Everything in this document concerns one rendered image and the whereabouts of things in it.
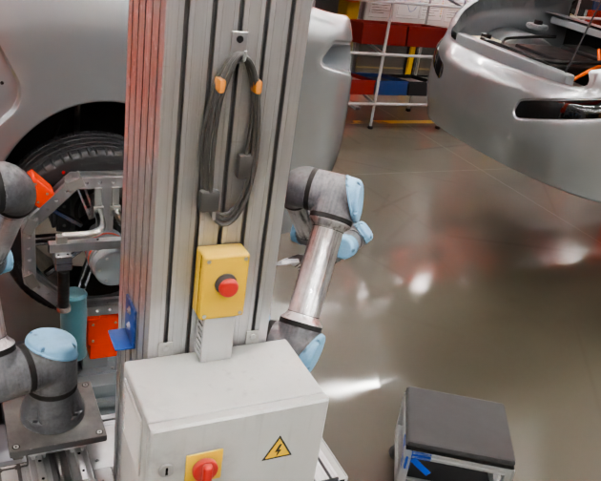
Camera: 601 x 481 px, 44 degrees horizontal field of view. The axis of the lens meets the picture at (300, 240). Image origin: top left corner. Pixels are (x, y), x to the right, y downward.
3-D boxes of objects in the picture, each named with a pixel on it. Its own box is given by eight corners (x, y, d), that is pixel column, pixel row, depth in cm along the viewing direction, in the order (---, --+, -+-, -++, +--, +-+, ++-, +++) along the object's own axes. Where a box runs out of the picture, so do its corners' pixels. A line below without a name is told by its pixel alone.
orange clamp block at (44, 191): (51, 185, 246) (31, 168, 241) (54, 195, 240) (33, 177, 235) (36, 199, 246) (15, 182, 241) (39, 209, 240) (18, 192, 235)
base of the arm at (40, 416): (89, 428, 181) (90, 395, 176) (24, 439, 174) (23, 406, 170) (78, 390, 193) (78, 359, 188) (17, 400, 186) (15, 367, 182)
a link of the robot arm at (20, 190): (40, 145, 169) (-1, 246, 205) (-9, 151, 162) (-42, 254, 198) (58, 188, 166) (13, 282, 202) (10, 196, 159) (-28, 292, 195)
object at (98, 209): (102, 216, 251) (103, 186, 247) (113, 240, 236) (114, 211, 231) (48, 219, 244) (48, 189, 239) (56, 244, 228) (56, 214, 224)
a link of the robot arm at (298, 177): (261, 189, 195) (289, 250, 241) (300, 198, 193) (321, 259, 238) (276, 151, 198) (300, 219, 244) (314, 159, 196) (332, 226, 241)
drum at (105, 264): (121, 257, 268) (122, 221, 262) (134, 285, 251) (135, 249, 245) (81, 260, 262) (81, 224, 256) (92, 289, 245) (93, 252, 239)
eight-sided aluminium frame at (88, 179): (172, 299, 285) (181, 167, 262) (176, 307, 280) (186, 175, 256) (22, 314, 262) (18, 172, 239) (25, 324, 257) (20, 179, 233)
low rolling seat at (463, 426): (487, 468, 309) (508, 403, 294) (498, 534, 276) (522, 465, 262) (387, 448, 311) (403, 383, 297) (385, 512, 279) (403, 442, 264)
